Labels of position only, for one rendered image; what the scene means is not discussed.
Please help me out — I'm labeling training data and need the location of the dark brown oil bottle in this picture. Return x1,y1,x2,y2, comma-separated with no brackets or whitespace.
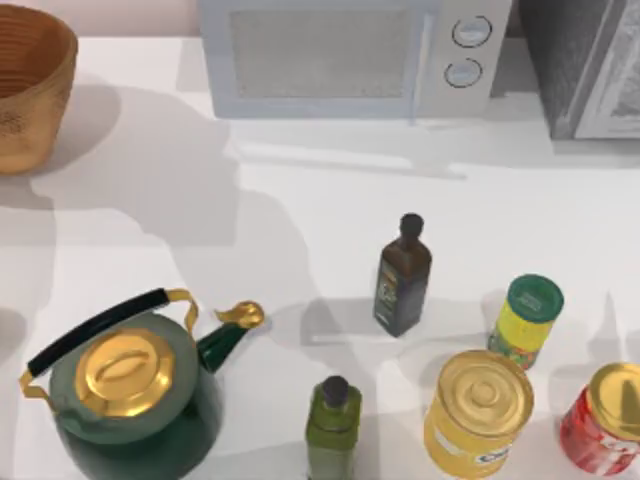
372,212,434,338

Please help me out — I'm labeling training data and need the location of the pale microwave oven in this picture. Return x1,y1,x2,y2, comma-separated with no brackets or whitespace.
195,0,515,126

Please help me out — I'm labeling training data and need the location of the light green oil bottle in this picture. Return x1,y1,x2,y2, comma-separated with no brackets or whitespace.
304,375,363,480

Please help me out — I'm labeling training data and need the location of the microwave knob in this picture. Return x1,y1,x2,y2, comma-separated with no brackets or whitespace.
451,14,494,48
443,57,485,90

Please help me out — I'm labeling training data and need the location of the yellow jar with green lid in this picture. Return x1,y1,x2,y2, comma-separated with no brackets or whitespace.
486,273,566,372

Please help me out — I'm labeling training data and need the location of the yellow can with gold lid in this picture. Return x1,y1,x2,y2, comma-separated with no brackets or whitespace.
423,349,536,478

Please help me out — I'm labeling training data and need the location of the green and gold kettle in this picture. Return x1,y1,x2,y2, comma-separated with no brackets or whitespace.
18,287,266,480

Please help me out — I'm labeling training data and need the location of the woven wooden basket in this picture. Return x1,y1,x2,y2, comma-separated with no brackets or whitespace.
0,4,80,176

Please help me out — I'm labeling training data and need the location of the red can with gold lid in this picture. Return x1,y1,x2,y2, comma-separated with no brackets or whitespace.
559,361,640,475

